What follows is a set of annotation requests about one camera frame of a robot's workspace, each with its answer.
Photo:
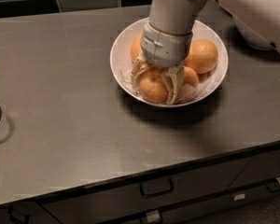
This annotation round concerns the white bowl with oranges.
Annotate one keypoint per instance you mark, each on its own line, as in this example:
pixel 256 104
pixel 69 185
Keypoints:
pixel 120 57

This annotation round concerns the white paper in bowl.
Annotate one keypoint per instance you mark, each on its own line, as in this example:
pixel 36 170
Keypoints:
pixel 207 84

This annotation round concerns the orange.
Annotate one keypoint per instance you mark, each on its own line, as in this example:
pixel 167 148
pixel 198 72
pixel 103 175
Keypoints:
pixel 152 87
pixel 190 77
pixel 203 56
pixel 135 47

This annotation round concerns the black drawer handle right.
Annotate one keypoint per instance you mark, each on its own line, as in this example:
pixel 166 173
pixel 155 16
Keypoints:
pixel 274 186

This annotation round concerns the black drawer handle centre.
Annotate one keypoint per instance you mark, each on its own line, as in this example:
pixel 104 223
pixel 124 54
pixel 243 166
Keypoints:
pixel 156 187

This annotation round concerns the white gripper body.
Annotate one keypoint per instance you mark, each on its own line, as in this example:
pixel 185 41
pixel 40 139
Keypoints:
pixel 165 48

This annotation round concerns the black drawer handle left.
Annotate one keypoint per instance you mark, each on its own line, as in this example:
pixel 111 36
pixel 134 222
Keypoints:
pixel 18 214

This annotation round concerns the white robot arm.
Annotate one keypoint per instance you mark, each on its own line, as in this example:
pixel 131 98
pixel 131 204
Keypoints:
pixel 177 17

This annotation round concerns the white bowl with strawberries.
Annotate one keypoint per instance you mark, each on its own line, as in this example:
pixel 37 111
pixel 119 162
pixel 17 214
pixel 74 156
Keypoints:
pixel 250 37

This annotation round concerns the black drawer handle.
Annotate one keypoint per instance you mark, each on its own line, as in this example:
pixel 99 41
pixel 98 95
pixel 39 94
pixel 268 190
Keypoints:
pixel 274 186
pixel 156 187
pixel 18 214

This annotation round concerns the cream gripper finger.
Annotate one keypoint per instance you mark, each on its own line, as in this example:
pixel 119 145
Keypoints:
pixel 140 66
pixel 173 81

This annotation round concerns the lower drawer handle label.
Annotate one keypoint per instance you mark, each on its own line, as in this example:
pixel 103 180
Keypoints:
pixel 152 217

